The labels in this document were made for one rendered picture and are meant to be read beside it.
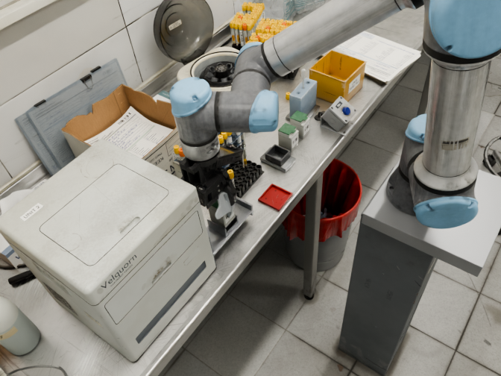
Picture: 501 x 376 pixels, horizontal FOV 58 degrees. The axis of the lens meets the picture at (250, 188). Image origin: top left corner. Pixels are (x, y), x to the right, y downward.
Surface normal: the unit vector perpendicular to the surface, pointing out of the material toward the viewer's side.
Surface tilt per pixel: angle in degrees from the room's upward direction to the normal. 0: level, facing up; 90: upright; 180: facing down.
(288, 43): 55
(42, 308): 0
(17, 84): 90
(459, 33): 83
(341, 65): 90
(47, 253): 0
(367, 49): 0
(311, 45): 87
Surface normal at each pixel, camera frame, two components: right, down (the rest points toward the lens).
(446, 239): -0.08, -0.66
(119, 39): 0.81, 0.40
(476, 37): -0.11, 0.66
